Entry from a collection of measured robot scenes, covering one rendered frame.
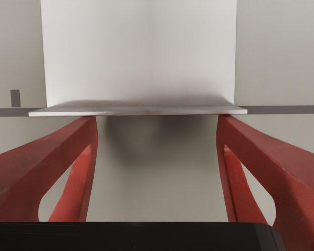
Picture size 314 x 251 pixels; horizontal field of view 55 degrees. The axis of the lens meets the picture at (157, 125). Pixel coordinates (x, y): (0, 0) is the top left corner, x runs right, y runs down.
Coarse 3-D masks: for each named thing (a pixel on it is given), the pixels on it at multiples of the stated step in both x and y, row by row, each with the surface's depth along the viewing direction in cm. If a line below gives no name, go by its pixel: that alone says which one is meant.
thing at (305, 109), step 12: (0, 108) 14; (12, 108) 14; (24, 108) 14; (36, 108) 14; (252, 108) 14; (264, 108) 14; (276, 108) 14; (288, 108) 14; (300, 108) 14; (312, 108) 14
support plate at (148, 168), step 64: (0, 0) 13; (256, 0) 13; (0, 64) 14; (256, 64) 14; (0, 128) 14; (128, 128) 14; (192, 128) 14; (256, 128) 14; (128, 192) 14; (192, 192) 14; (256, 192) 14
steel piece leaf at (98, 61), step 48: (48, 0) 13; (96, 0) 13; (144, 0) 13; (192, 0) 13; (48, 48) 13; (96, 48) 13; (144, 48) 13; (192, 48) 13; (48, 96) 14; (96, 96) 14; (144, 96) 14; (192, 96) 14
